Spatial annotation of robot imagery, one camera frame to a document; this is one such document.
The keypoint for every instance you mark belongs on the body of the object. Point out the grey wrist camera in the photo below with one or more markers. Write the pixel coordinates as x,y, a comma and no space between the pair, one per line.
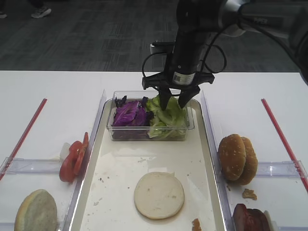
161,47

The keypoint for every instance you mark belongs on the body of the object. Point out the meat patty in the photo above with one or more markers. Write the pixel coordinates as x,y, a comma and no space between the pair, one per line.
260,222
242,219

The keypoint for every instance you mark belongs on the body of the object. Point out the tomato slice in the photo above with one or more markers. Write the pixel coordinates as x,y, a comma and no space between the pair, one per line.
81,154
68,156

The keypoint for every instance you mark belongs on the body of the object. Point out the green lettuce pile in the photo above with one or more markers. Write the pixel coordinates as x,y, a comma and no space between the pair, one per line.
167,124

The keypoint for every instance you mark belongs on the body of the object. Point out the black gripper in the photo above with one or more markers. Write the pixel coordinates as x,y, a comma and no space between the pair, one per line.
180,70

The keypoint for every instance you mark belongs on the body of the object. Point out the right red straw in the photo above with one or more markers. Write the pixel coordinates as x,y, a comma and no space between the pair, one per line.
286,144

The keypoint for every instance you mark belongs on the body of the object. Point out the upper right clear holder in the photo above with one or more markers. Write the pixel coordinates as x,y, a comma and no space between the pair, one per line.
284,169

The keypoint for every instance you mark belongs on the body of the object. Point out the clear holder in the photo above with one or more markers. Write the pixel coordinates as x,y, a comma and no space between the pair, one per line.
284,228
30,166
284,169

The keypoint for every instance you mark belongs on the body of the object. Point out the white rectangular serving tray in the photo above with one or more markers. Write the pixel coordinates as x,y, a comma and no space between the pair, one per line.
106,201

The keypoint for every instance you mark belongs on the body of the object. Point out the purple cabbage leaves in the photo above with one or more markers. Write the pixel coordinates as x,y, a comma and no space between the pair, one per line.
131,115

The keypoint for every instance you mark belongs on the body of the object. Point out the bun crumb on table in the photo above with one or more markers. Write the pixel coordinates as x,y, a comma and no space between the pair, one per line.
249,194

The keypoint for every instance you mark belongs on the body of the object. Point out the long clear rail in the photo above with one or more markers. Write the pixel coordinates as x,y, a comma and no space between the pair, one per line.
66,225
220,183

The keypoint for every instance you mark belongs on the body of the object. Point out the flat bun bottom on tray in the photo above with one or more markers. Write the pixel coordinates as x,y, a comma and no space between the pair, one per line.
159,195

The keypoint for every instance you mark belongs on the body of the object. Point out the front sesame bun top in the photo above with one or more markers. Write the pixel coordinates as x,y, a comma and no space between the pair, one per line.
232,156

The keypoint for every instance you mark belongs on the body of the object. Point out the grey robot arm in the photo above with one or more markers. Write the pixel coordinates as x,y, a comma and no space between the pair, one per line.
200,22

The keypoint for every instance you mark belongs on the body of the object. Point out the upper left clear holder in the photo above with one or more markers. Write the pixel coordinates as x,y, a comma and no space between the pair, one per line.
30,166

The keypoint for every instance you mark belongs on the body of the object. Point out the upright bun bottom slice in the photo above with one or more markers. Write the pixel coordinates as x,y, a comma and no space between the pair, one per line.
37,212

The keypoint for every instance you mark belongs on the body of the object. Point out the grey sneaker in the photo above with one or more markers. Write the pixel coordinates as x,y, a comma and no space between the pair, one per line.
41,12

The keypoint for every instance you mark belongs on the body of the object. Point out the rear meat patty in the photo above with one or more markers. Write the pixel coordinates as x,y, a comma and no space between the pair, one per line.
260,222

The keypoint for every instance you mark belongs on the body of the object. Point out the red straw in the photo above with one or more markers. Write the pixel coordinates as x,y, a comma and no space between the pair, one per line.
26,134
286,144

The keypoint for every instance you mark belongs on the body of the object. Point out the left long clear rail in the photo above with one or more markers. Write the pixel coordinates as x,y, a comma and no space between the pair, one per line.
66,225

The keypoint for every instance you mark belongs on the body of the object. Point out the rear sesame bun top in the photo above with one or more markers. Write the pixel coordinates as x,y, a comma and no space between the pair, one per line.
251,164

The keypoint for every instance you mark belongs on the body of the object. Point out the lower right clear holder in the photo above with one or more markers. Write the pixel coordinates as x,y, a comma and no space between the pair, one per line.
284,228

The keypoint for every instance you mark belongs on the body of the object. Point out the left red straw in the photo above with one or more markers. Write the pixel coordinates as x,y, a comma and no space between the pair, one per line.
26,134

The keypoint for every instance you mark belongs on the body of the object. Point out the meat crumb on tray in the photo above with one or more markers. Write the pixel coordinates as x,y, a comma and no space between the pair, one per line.
196,225

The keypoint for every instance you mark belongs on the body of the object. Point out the right long clear rail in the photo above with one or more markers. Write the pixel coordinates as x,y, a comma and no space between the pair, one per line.
220,183

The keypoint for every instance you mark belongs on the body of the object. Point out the clear plastic salad container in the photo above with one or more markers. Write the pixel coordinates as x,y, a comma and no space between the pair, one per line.
138,95

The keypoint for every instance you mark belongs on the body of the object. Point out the front tomato slice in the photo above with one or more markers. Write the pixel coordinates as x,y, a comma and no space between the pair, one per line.
68,156

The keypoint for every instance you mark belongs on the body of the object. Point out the front meat patty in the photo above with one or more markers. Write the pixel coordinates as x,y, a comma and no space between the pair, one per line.
242,219

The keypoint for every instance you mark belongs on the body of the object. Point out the sesame bun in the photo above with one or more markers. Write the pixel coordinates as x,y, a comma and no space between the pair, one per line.
232,156
251,164

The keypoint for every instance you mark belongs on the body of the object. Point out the rear tomato slice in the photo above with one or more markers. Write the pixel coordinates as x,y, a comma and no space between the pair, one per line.
81,154

